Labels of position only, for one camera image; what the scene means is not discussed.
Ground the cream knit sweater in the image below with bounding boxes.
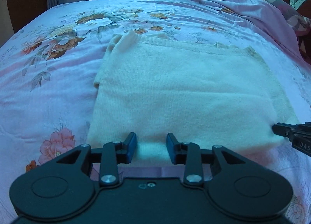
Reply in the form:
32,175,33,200
87,31,300,166

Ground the plain pink blanket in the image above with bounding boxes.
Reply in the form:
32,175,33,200
191,0,311,65

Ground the red and white headboard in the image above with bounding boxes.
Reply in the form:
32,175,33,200
267,0,311,64

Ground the bed with floral sheet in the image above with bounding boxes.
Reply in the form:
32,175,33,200
0,0,311,224

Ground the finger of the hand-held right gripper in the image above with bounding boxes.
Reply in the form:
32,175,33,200
272,122,295,139

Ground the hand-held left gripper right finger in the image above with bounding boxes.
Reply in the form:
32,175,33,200
166,133,252,187

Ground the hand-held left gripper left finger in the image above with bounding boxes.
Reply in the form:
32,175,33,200
52,132,137,187

